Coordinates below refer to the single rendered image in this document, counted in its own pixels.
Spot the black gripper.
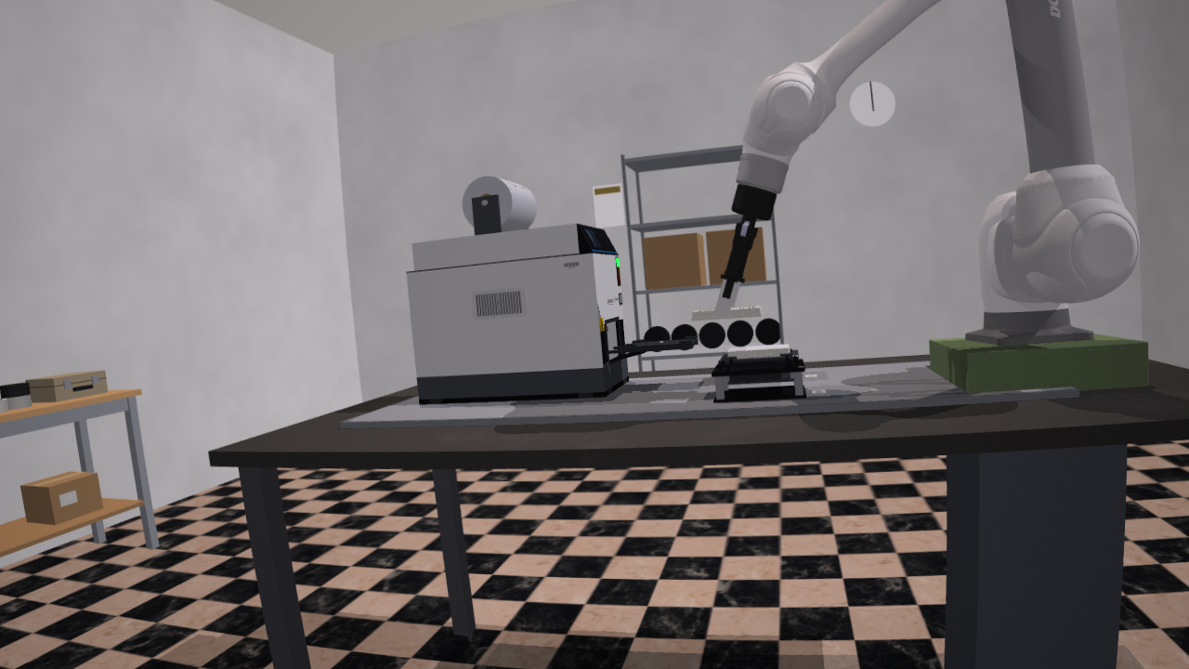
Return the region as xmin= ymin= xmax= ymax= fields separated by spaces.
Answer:
xmin=715 ymin=184 xmax=776 ymax=318

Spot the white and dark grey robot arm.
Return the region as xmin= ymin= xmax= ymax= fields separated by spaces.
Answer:
xmin=736 ymin=0 xmax=1140 ymax=347

